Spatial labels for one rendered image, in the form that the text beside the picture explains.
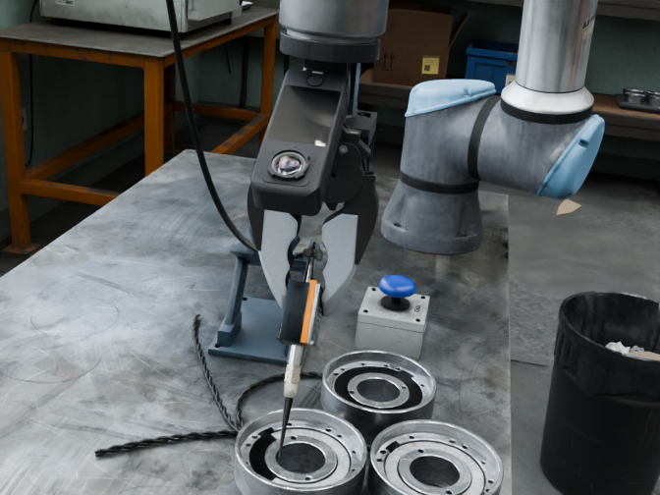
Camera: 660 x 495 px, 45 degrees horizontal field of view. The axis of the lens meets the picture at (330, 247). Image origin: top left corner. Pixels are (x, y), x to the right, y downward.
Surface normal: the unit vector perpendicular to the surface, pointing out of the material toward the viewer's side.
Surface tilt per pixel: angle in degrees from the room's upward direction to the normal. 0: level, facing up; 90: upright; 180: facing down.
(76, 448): 0
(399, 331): 90
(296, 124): 31
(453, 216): 72
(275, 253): 90
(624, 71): 90
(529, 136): 99
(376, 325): 90
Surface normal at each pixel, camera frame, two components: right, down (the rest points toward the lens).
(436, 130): -0.48, 0.24
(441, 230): 0.08, 0.10
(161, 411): 0.08, -0.92
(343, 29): 0.16, 0.40
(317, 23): -0.26, 0.36
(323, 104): -0.01, -0.60
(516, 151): -0.64, 0.31
